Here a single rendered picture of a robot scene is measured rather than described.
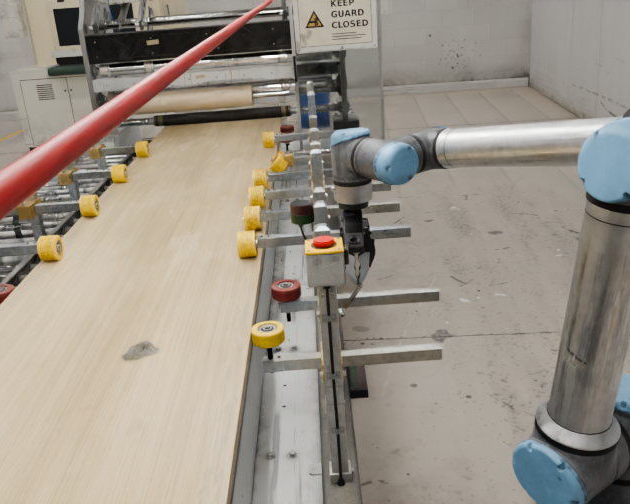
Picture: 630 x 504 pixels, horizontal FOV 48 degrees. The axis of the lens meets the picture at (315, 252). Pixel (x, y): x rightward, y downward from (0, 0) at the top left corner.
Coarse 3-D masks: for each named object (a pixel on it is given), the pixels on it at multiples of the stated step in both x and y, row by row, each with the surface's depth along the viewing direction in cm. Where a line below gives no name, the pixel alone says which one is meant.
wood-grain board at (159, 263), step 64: (192, 128) 420; (256, 128) 405; (128, 192) 296; (192, 192) 289; (64, 256) 229; (128, 256) 224; (192, 256) 220; (0, 320) 186; (64, 320) 183; (128, 320) 181; (192, 320) 178; (0, 384) 155; (64, 384) 153; (128, 384) 151; (192, 384) 149; (0, 448) 133; (64, 448) 131; (128, 448) 130; (192, 448) 128
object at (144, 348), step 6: (144, 342) 166; (150, 342) 166; (132, 348) 163; (138, 348) 163; (144, 348) 163; (150, 348) 163; (156, 348) 164; (126, 354) 161; (132, 354) 162; (138, 354) 161; (144, 354) 162; (150, 354) 162
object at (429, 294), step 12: (420, 288) 195; (432, 288) 195; (300, 300) 194; (312, 300) 193; (360, 300) 193; (372, 300) 193; (384, 300) 194; (396, 300) 194; (408, 300) 194; (420, 300) 194; (432, 300) 194; (288, 312) 195
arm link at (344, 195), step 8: (368, 184) 164; (336, 192) 165; (344, 192) 163; (352, 192) 162; (360, 192) 163; (368, 192) 164; (336, 200) 166; (344, 200) 164; (352, 200) 163; (360, 200) 163; (368, 200) 165
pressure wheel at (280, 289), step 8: (280, 280) 196; (288, 280) 195; (296, 280) 195; (272, 288) 192; (280, 288) 191; (288, 288) 190; (296, 288) 191; (272, 296) 193; (280, 296) 190; (288, 296) 190; (296, 296) 191; (288, 320) 196
